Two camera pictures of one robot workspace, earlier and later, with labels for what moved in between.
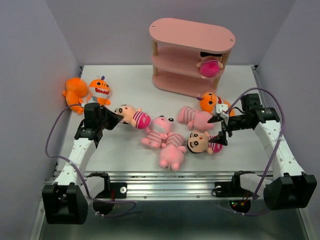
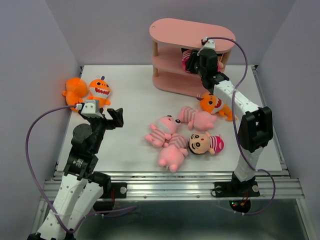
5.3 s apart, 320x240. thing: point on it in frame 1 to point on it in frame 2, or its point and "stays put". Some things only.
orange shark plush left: [100, 88] stays put
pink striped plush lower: [172, 155] stays put
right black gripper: [220, 138] to [190, 64]
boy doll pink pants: [198, 142] stays put
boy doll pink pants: [135, 118] to [185, 57]
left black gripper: [115, 118] stays put
